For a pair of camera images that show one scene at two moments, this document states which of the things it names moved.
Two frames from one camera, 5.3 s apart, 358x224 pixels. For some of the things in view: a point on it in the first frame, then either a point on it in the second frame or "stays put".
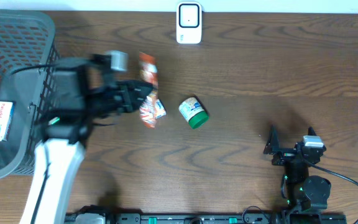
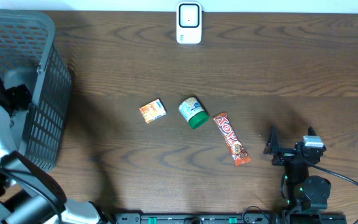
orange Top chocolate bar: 151,108 to 232,138
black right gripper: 273,147 stays put
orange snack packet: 160,110 stays put
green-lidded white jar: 194,112 stays put
